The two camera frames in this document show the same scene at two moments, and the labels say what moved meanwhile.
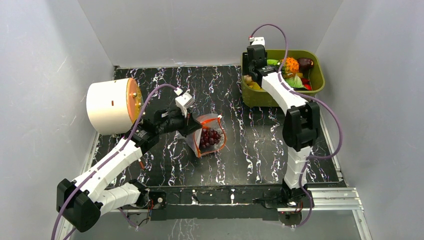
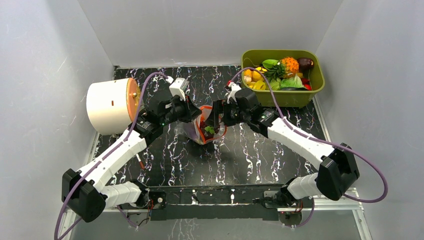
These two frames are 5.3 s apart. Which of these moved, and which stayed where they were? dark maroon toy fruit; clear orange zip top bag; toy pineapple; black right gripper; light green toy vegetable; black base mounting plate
Moved: black right gripper; clear orange zip top bag
Stayed: toy pineapple; light green toy vegetable; dark maroon toy fruit; black base mounting plate
